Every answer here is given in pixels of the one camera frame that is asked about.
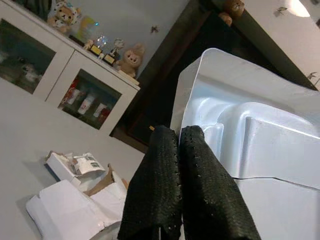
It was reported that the dark wooden door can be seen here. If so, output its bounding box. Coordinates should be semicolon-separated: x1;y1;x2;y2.
109;0;320;154

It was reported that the white glass door cabinet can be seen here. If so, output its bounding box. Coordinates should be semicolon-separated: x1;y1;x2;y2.
0;0;141;138

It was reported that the brown bear plush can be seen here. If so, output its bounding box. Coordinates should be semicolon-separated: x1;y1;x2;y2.
217;0;245;27

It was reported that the beige rabbit plush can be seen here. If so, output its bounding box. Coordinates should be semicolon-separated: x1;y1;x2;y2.
116;42;146;79

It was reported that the round ceiling lamp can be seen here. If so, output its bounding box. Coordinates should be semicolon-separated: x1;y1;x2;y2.
288;0;311;18

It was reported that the teddy bear plush with hat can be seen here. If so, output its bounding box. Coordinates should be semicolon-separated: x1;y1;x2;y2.
46;0;83;34

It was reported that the crystal ball trophy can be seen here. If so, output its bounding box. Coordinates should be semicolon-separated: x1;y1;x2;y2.
89;34;109;57

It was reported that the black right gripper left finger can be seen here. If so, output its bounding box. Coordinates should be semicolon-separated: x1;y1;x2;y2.
117;124;185;240

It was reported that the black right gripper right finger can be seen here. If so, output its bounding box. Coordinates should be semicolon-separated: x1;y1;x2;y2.
178;125;262;240

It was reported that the torn white box brown inside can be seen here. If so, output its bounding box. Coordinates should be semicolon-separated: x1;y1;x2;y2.
74;162;129;216

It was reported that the white flat cardboard box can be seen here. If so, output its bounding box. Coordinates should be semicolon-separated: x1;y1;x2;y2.
25;179;126;240

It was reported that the small torn white box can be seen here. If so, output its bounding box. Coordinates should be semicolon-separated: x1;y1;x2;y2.
44;150;105;187

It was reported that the small figurine trophy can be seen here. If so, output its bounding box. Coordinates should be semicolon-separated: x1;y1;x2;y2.
103;37;125;67

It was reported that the white moulded plastic tray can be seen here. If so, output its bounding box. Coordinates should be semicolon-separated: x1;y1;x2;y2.
170;48;320;240

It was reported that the yellow green ornament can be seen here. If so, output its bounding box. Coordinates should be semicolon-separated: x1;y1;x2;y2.
78;15;100;38

